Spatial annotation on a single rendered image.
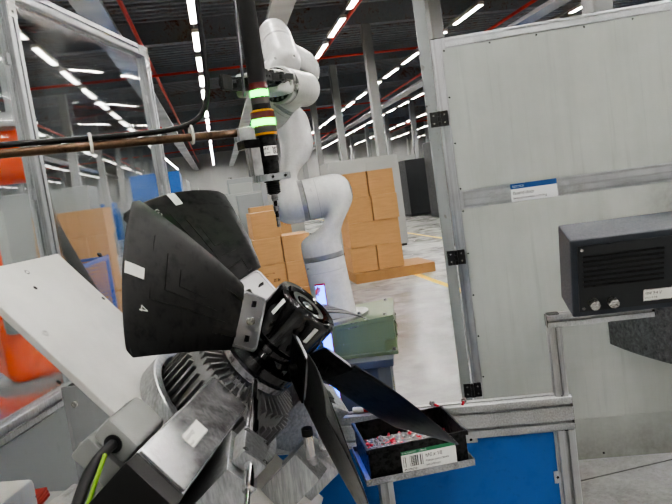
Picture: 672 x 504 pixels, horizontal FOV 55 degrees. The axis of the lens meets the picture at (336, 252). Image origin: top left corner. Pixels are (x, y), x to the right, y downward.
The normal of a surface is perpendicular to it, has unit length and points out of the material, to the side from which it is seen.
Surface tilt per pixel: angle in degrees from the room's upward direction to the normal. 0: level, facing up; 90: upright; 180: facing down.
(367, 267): 90
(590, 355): 89
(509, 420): 90
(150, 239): 73
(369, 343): 90
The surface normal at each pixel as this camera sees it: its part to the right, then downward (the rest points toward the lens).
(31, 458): 0.98, -0.13
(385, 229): 0.17, 0.07
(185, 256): 0.81, -0.28
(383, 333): -0.08, 0.11
